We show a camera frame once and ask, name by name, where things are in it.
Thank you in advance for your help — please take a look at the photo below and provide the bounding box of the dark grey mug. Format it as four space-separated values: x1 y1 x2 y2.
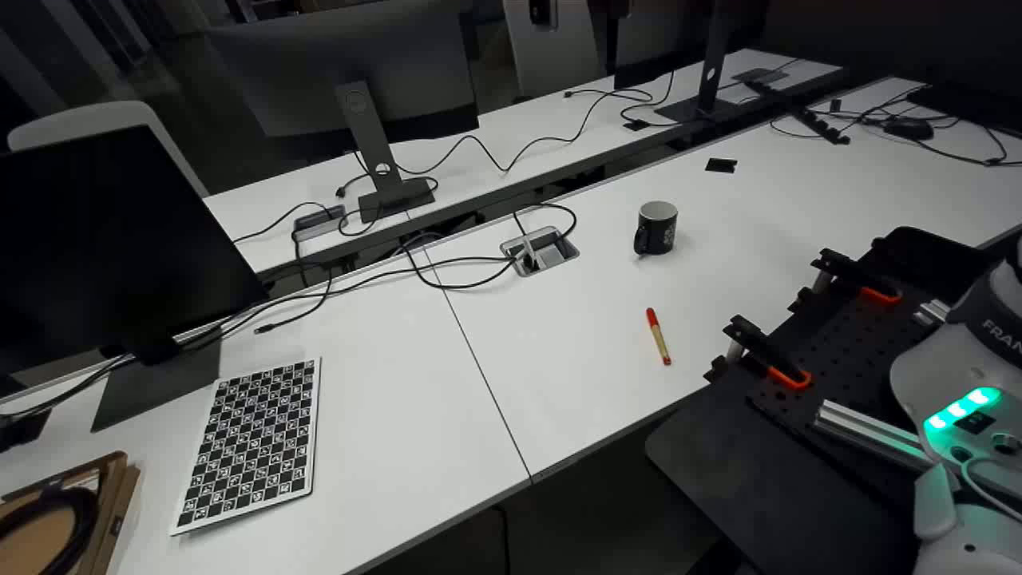
633 198 684 258

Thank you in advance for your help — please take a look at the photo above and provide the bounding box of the grey desk socket box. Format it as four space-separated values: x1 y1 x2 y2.
498 225 585 282

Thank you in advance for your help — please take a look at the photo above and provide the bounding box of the red and tan marker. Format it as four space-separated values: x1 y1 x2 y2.
642 302 676 369

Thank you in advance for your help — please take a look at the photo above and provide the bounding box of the small grey dock box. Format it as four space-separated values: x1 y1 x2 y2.
288 202 349 239

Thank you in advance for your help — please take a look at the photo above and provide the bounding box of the grey monitor stand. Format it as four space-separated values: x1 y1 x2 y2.
332 75 441 226

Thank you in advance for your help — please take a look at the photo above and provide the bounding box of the dark monitor screen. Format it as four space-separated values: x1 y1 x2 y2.
610 0 712 89

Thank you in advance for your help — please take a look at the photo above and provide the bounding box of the grey backed monitor screen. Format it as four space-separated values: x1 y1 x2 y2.
200 0 483 141

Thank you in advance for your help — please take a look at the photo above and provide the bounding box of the black monitor stand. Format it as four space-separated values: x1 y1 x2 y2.
656 0 749 129

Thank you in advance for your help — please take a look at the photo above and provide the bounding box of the checkerboard calibration sheet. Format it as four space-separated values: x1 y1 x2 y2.
170 355 327 535

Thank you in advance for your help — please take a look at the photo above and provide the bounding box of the black robot stand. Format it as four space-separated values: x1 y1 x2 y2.
642 362 938 575

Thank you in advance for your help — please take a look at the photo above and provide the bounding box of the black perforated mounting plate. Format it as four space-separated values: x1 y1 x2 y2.
744 282 947 451

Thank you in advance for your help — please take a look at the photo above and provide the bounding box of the black power strip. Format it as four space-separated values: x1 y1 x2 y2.
802 99 856 146

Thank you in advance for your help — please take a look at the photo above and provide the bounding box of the aluminium extrusion bar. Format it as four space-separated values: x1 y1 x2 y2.
812 396 935 472

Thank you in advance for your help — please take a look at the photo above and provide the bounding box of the flat dark monitor base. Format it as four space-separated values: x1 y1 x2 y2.
90 335 224 435

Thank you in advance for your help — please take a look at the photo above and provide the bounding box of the large black monitor screen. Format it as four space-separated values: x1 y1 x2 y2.
0 123 273 376

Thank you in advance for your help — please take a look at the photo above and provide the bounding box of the black power adapter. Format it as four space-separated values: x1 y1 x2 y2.
882 111 938 141

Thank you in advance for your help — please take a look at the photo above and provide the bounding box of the brown cardboard piece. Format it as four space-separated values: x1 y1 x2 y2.
0 446 144 575

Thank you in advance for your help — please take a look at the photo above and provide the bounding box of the black looped socket cable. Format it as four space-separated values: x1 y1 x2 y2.
402 235 519 295

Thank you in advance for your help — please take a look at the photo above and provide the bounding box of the black cable loop at socket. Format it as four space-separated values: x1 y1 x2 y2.
507 198 585 245

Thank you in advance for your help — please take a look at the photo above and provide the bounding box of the long wavy black cable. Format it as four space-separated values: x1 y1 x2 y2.
396 89 664 180

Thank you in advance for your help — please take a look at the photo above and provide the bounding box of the long black desk cable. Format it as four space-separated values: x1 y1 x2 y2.
217 248 515 338

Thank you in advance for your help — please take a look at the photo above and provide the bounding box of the short black dock cable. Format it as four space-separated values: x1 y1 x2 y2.
232 198 324 245

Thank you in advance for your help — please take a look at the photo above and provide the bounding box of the black clamp orange handle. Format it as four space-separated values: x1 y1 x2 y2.
723 314 818 396
812 245 908 314

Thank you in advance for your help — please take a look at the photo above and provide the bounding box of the thin black cable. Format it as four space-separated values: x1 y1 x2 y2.
771 92 1017 171

